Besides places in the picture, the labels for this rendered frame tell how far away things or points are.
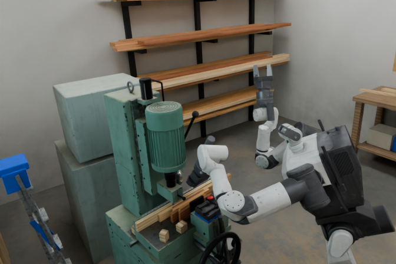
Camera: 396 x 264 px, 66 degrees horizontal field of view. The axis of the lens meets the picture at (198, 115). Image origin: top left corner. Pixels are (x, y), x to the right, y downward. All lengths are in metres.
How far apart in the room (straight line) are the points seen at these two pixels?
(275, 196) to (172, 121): 0.55
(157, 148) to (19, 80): 2.40
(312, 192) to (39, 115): 3.08
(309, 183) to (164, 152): 0.65
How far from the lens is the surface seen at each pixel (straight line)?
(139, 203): 1.80
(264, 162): 1.70
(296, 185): 1.16
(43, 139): 3.80
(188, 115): 3.84
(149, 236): 1.61
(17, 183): 2.01
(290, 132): 1.29
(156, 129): 1.39
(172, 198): 1.60
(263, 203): 1.14
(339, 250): 1.58
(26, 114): 3.69
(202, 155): 1.25
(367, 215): 1.51
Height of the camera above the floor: 1.96
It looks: 21 degrees down
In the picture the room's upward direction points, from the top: 3 degrees counter-clockwise
